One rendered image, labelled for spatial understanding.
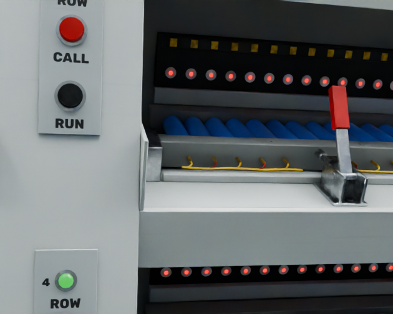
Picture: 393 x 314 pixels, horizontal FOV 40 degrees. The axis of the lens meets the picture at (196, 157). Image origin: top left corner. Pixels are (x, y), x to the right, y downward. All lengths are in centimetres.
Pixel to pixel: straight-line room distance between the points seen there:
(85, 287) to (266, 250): 13
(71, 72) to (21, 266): 13
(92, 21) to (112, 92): 5
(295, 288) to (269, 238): 20
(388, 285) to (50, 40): 44
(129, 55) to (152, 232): 12
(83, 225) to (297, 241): 16
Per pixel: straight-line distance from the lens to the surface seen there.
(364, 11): 67
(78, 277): 37
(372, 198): 45
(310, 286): 60
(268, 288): 58
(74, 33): 37
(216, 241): 39
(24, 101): 37
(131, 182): 37
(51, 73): 37
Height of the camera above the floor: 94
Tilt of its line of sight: level
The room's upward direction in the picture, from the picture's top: 1 degrees clockwise
